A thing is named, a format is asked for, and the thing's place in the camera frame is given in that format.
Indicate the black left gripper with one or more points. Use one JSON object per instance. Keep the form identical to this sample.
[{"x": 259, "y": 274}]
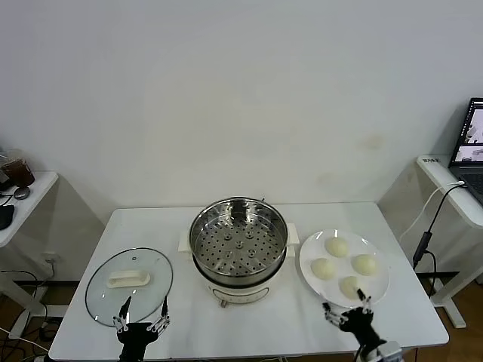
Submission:
[{"x": 132, "y": 335}]

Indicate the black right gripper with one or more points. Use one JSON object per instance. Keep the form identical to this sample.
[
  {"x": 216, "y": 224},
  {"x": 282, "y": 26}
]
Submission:
[{"x": 358, "y": 324}]

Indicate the white steamed baozi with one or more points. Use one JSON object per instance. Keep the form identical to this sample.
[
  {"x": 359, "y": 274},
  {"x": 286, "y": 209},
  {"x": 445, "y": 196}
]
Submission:
[
  {"x": 322, "y": 268},
  {"x": 349, "y": 286},
  {"x": 364, "y": 264},
  {"x": 336, "y": 247}
]

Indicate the stainless steel steamer basket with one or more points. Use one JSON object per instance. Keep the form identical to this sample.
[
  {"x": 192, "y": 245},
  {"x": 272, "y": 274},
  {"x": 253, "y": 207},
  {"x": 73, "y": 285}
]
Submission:
[{"x": 237, "y": 241}]

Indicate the white round plate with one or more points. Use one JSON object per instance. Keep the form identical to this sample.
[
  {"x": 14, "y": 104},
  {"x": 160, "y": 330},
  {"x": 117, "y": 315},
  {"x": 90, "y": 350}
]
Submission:
[{"x": 313, "y": 249}]

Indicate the white electric cooker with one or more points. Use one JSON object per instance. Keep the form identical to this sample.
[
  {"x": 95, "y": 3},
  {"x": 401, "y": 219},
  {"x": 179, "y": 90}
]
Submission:
[{"x": 241, "y": 290}]

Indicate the white side table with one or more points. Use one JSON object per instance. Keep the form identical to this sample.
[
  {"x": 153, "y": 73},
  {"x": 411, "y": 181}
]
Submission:
[
  {"x": 437, "y": 171},
  {"x": 34, "y": 192}
]

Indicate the white label sticker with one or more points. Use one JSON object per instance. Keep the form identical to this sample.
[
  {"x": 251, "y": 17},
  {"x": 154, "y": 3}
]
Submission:
[{"x": 432, "y": 160}]

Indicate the open black laptop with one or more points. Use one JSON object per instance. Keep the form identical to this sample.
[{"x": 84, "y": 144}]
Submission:
[{"x": 469, "y": 173}]

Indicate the plastic cup of iced coffee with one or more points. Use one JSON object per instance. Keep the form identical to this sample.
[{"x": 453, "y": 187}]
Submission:
[{"x": 20, "y": 173}]

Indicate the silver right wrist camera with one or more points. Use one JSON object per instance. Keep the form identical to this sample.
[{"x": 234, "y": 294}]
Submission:
[{"x": 390, "y": 352}]

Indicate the white wall socket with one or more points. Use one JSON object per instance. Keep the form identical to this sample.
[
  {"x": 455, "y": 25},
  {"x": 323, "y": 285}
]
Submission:
[{"x": 51, "y": 258}]

